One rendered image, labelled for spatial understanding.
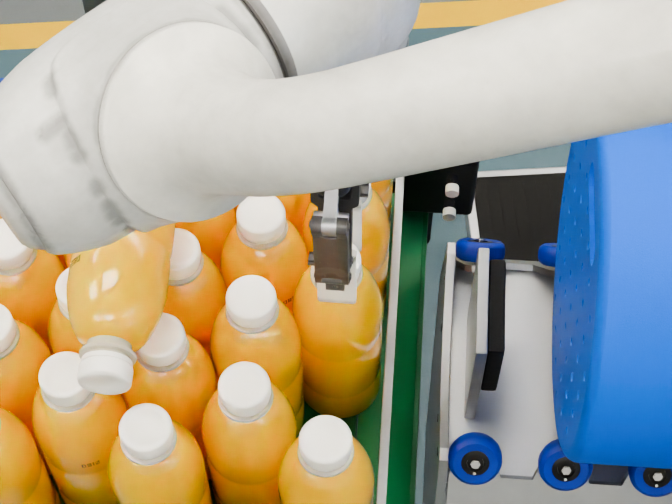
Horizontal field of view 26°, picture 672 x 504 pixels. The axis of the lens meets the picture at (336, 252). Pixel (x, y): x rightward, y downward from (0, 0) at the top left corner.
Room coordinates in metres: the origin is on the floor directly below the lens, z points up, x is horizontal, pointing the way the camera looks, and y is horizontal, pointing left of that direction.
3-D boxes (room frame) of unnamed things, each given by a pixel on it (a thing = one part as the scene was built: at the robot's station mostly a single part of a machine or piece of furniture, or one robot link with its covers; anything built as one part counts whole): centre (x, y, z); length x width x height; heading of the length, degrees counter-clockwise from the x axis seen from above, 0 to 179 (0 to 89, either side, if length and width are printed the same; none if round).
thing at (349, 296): (0.55, 0.00, 1.13); 0.03 x 0.01 x 0.07; 84
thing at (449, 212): (0.78, -0.10, 0.95); 0.10 x 0.07 x 0.10; 176
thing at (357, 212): (0.60, 0.00, 1.13); 0.03 x 0.01 x 0.07; 84
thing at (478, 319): (0.58, -0.13, 0.99); 0.10 x 0.02 x 0.12; 176
